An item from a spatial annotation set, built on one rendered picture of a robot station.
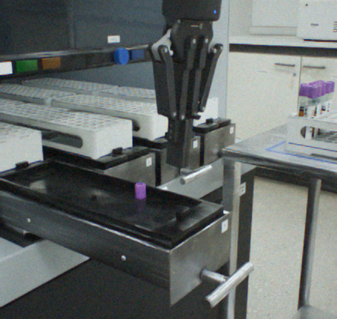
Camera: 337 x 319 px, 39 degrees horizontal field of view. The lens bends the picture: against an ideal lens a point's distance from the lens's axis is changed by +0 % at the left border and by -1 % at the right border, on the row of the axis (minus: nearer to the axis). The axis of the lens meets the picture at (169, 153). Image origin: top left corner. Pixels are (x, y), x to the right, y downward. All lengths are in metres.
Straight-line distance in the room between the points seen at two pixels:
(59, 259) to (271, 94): 2.42
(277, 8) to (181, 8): 3.10
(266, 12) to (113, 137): 2.97
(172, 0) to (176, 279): 0.33
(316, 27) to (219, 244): 2.38
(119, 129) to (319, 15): 2.18
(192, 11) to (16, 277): 0.43
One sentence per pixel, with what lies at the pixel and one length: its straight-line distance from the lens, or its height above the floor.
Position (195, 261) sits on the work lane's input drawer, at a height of 0.77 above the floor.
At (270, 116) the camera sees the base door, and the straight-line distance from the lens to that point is 3.05.
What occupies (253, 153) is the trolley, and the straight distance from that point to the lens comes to 0.83.
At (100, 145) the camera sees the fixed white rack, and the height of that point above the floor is 0.84.
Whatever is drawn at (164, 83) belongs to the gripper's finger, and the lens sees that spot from 0.60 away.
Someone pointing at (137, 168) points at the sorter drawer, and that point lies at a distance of 0.84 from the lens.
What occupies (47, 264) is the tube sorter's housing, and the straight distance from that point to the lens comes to 0.75.
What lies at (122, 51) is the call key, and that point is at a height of 0.99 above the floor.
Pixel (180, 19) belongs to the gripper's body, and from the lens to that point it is 0.60.
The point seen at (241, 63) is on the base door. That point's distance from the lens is 3.10.
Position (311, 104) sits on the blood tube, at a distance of 0.83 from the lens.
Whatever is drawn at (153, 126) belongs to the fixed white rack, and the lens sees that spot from 0.92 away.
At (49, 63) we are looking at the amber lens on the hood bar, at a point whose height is 0.98.
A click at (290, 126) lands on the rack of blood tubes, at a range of 0.85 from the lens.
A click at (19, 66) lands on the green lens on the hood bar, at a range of 0.72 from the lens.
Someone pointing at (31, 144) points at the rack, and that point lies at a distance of 0.80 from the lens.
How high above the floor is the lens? 1.05
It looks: 16 degrees down
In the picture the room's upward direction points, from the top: straight up
